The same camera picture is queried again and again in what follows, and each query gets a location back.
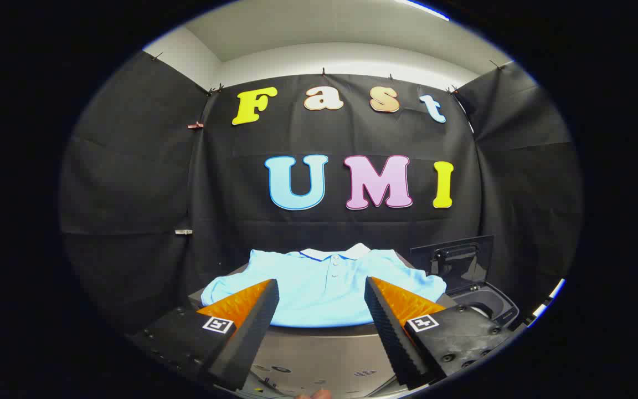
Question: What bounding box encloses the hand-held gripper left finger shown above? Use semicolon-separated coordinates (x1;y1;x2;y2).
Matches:
128;279;280;391

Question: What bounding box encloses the dark washing machine lid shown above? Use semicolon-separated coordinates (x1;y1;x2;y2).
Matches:
410;236;494;293

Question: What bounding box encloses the grey table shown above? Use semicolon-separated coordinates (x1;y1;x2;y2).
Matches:
189;252;458;398

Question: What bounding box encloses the black backdrop cloth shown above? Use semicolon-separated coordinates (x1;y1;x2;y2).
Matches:
59;50;583;333

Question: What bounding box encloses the light blue polo shirt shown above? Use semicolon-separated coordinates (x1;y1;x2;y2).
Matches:
201;243;447;328

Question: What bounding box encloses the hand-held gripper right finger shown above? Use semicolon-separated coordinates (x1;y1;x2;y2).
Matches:
364;277;519;390

